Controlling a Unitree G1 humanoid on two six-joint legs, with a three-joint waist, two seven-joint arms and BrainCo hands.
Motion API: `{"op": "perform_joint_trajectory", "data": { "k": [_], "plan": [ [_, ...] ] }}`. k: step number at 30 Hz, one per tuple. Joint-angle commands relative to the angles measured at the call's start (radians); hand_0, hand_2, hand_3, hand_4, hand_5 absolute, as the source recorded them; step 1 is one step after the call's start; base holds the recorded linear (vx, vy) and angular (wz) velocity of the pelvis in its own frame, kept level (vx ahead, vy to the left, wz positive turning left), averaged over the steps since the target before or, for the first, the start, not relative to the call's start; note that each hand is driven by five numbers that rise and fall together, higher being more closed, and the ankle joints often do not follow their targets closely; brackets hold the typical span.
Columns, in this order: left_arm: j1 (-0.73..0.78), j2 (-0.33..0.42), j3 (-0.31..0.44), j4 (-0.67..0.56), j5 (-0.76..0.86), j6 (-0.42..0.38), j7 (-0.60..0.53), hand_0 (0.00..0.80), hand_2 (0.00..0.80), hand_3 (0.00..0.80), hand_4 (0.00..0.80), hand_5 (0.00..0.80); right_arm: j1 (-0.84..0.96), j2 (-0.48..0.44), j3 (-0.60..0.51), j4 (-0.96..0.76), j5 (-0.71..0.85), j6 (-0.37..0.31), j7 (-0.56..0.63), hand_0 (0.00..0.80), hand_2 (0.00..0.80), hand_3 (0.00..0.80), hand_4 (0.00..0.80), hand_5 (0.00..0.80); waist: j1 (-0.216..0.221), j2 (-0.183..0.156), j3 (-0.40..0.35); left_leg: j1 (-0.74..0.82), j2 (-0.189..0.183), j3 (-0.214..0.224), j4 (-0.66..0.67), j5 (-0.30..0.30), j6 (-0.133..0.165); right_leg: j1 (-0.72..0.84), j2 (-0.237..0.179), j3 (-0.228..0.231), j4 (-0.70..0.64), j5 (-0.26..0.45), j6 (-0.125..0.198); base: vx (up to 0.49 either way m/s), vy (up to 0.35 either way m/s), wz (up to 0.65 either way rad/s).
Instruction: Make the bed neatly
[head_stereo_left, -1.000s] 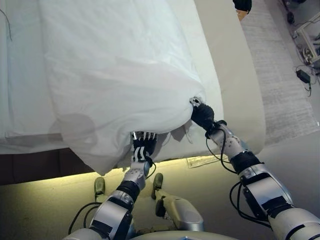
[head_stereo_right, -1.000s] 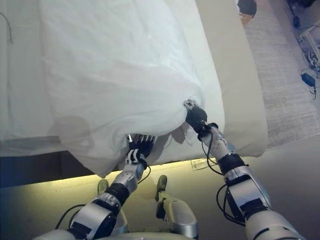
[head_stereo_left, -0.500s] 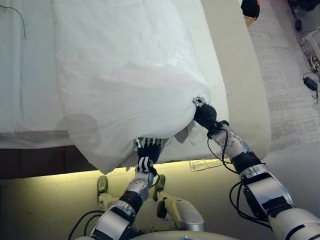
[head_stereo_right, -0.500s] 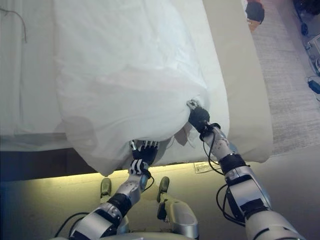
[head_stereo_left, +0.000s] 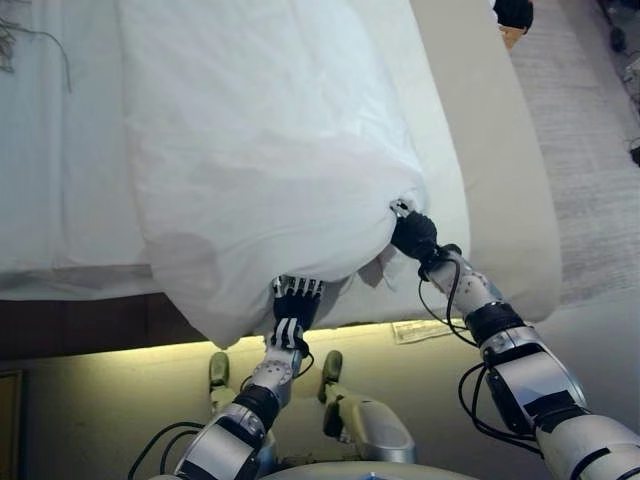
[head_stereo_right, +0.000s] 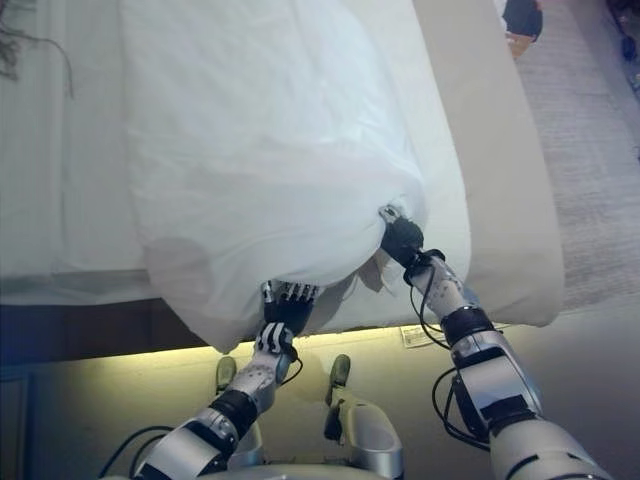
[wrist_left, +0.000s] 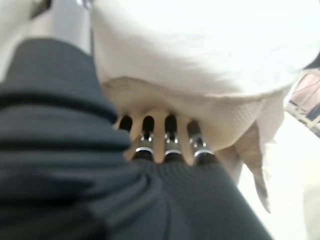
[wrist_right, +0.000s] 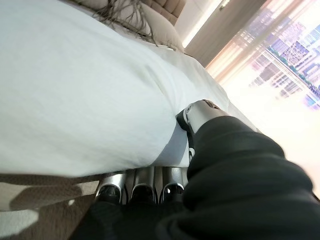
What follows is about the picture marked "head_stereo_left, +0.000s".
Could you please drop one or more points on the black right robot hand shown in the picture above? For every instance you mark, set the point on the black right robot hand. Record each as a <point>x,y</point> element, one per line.
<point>415,232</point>

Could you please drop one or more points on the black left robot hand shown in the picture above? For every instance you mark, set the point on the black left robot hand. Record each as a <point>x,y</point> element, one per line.
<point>295,307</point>

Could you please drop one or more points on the white duvet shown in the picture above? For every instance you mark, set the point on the white duvet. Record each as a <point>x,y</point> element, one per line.
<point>260,150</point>

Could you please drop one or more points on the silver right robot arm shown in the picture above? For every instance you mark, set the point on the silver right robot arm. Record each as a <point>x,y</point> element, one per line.
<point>530,370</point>

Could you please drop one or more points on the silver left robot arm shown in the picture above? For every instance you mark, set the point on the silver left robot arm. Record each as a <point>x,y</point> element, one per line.
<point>225,440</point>

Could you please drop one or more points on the white bed sheet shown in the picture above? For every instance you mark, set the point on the white bed sheet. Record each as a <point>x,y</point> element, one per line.
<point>60,175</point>

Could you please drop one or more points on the silver left robot leg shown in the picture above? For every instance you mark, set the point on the silver left robot leg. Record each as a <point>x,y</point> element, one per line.
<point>219,372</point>

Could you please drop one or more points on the silver robot leg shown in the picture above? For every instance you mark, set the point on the silver robot leg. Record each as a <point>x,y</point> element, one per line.
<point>219,372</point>
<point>370,420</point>

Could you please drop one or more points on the silver right robot leg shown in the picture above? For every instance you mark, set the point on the silver right robot leg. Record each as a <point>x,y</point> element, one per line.
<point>370,420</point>

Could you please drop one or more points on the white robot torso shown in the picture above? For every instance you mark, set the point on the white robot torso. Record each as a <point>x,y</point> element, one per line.
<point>375,472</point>

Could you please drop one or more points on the cardboard box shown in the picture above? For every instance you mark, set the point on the cardboard box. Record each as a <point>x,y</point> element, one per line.
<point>510,39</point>

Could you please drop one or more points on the black power adapter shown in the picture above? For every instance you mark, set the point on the black power adapter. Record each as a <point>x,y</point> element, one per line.
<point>635,150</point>

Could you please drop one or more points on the black cloth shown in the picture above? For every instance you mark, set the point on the black cloth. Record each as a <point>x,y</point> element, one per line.
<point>512,12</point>

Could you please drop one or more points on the wooden nightstand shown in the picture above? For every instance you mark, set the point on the wooden nightstand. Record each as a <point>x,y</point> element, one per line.
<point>10,425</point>

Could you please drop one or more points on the teal knit fringed cushion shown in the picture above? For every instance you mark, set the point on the teal knit fringed cushion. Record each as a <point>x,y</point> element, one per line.
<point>10,55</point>

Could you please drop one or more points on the dark brown bed frame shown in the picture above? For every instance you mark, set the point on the dark brown bed frame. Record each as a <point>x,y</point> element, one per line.
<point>75,325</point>

